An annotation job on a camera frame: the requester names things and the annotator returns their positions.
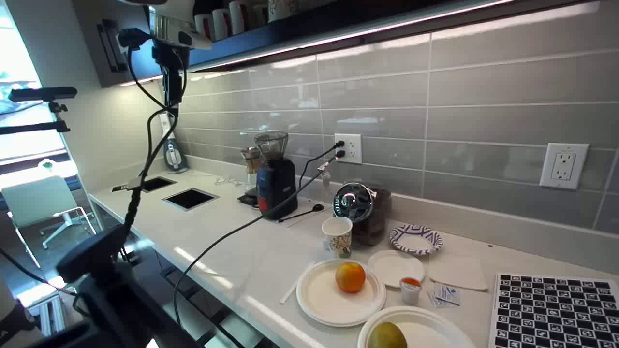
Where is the blue patterned paper plate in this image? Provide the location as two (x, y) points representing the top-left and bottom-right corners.
(387, 222), (445, 259)

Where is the white wall outlet with plugs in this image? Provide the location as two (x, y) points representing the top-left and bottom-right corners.
(333, 131), (364, 164)

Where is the black cupboard shelf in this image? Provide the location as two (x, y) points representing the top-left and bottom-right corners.
(147, 0), (582, 73)

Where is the white chair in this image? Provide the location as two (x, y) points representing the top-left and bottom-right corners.
(0, 174), (101, 251)

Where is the gray wall cabinet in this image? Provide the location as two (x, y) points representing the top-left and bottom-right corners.
(70, 0), (163, 89)

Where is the black white checkerboard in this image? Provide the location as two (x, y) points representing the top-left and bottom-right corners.
(490, 270), (619, 348)

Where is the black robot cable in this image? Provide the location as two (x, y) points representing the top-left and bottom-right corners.
(122, 44), (192, 259)

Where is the yellow green fruit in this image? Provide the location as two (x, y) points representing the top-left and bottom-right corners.
(366, 319), (410, 348)

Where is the black camera on tripod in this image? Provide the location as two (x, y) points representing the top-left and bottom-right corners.
(0, 85), (79, 137)

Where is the long black cable white tag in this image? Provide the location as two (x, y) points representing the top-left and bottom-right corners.
(170, 149), (348, 336)

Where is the large white paper plate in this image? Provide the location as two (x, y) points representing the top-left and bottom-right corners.
(294, 257), (389, 328)

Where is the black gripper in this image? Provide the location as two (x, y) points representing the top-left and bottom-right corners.
(153, 38), (190, 108)

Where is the small brown glass jar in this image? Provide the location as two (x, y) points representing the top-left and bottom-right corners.
(240, 143), (267, 176)

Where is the black coffee grinder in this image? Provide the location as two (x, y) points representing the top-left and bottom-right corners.
(254, 129), (300, 222)

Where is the black stereo camera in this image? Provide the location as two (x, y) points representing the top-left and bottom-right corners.
(54, 222), (132, 286)

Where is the white paper napkin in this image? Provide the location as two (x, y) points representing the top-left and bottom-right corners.
(428, 253), (492, 294)

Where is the white cafe table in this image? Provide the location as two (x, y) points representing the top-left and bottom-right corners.
(0, 158), (79, 189)

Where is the black long spoon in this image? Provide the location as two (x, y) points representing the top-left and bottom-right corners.
(277, 201), (327, 224)

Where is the small white paper plate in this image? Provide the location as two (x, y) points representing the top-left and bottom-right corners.
(366, 247), (428, 290)

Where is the white sauce packet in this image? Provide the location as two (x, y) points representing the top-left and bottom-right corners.
(430, 284), (463, 309)

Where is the small gray kettle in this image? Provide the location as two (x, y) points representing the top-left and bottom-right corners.
(161, 131), (192, 174)

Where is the small red sauce cup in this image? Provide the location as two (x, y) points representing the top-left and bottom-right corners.
(399, 276), (424, 307)

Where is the small patterned paper cup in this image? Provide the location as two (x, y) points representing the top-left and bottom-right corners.
(319, 214), (356, 259)

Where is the white mug red handle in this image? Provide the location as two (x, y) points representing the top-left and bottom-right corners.
(211, 5), (230, 38)
(227, 0), (248, 34)
(194, 11), (213, 40)
(248, 0), (269, 27)

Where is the orange fruit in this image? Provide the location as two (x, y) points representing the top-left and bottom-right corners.
(333, 259), (368, 295)

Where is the black grinder power cable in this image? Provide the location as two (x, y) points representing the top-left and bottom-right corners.
(296, 139), (346, 195)

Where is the small black scale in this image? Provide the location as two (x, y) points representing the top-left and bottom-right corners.
(236, 187), (261, 208)

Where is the black camera stand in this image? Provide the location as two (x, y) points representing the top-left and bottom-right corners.
(0, 257), (201, 348)

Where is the white paper bowl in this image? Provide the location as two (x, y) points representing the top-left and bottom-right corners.
(356, 303), (478, 348)

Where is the empty white wall outlet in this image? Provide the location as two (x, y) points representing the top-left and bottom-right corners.
(538, 141), (592, 191)

